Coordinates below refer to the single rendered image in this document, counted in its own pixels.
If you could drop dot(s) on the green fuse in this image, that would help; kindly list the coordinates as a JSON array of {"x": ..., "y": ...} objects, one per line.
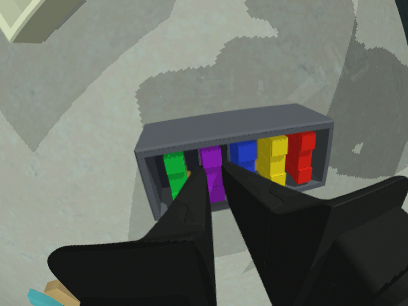
[{"x": 175, "y": 170}]

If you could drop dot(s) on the teal rectangular block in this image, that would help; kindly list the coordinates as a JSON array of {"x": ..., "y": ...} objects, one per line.
[{"x": 39, "y": 299}]

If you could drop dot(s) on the beige open tray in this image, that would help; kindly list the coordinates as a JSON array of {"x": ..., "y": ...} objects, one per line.
[{"x": 31, "y": 21}]

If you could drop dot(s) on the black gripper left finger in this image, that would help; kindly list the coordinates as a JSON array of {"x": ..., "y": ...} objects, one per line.
[{"x": 175, "y": 256}]

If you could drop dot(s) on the tan rectangular block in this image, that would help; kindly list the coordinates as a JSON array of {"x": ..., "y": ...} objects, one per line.
[{"x": 58, "y": 292}]

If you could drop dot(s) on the violet fuse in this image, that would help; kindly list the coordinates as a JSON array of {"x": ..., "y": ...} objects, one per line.
[{"x": 212, "y": 161}]

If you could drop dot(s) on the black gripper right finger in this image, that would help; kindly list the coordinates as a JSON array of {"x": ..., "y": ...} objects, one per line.
[{"x": 289, "y": 233}]

